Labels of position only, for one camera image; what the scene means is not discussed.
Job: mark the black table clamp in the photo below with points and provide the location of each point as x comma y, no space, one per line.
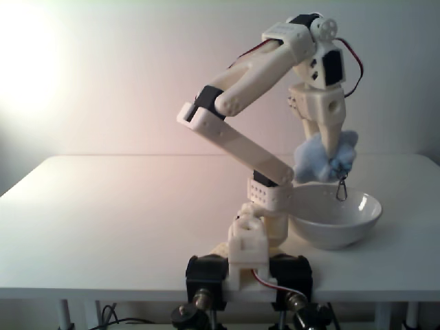
292,271
206,271

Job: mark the grey ceramic bowl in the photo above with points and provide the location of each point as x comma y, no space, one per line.
337,227

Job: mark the white table leg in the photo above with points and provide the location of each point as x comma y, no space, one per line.
412,316
383,316
92,314
65,313

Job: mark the skyblue plush doll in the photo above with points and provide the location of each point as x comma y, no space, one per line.
311,161

